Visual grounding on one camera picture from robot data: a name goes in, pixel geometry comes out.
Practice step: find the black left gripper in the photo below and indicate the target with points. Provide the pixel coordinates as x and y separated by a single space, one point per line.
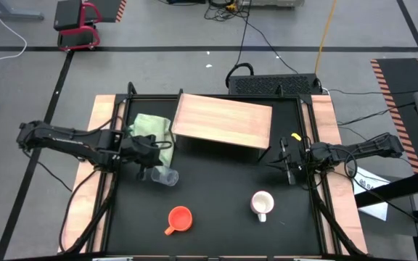
140 152

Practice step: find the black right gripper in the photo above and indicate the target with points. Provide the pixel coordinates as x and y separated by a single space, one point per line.
298 156

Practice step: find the clear glass mug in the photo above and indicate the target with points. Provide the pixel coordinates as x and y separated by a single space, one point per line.
165 177

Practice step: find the white grey patterned mug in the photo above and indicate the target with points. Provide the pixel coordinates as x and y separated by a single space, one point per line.
262 203

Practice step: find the orange plastic cup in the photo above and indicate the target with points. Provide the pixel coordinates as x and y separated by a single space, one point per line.
180 218

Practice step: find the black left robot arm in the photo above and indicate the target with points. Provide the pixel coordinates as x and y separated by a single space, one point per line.
67 139

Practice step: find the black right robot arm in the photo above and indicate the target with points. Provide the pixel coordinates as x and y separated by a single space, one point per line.
361 149

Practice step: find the wooden shelf with black legs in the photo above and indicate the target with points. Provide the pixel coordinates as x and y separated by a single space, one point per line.
223 119

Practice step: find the small yellow tag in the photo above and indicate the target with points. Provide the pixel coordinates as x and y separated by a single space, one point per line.
296 136

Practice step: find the pale green cloth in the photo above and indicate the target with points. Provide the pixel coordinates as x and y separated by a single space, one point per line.
151 127

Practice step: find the wooden side board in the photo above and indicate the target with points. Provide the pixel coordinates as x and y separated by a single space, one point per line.
100 112
325 116

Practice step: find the black perforated computer case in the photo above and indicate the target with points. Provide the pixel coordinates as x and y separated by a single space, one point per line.
274 84

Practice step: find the white paper sheet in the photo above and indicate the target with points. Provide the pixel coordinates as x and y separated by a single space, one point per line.
372 188

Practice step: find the black ramp with hazard stripes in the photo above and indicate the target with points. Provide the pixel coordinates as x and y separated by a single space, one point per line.
112 9
399 94

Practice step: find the red black step stool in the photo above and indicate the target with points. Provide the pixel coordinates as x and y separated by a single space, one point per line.
76 25

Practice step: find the grey power strip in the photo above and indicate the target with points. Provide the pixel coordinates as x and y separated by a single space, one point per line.
270 3

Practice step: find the grey metal table foot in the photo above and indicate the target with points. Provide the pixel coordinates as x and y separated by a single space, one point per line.
13 15

